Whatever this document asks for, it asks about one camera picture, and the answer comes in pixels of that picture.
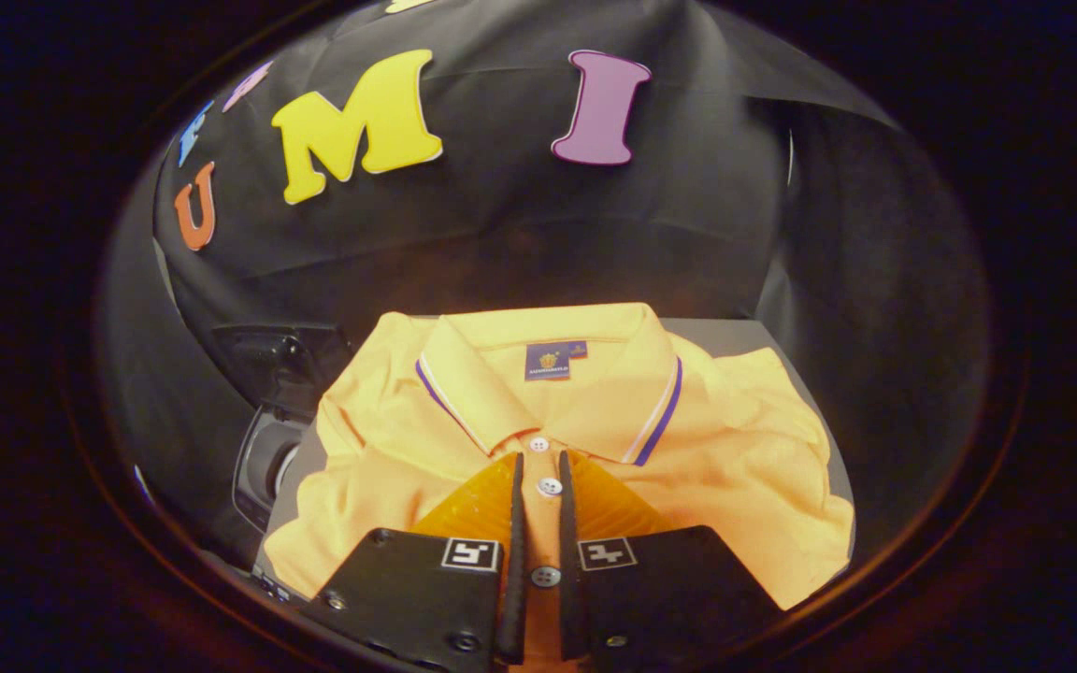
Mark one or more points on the orange polo shirt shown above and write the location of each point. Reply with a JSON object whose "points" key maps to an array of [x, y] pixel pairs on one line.
{"points": [[735, 449]]}

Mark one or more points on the beige cabinet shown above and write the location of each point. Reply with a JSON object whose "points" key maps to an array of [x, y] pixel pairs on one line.
{"points": [[735, 336]]}

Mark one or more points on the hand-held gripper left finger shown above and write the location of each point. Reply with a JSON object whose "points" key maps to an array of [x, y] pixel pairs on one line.
{"points": [[512, 579]]}

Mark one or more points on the grey washing machine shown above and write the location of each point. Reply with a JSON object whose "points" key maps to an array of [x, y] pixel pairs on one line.
{"points": [[263, 467]]}

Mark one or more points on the dark washing machine lid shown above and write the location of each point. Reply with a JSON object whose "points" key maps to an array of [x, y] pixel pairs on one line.
{"points": [[281, 360]]}

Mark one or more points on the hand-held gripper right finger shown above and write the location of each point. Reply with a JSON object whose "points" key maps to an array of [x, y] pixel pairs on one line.
{"points": [[568, 579]]}

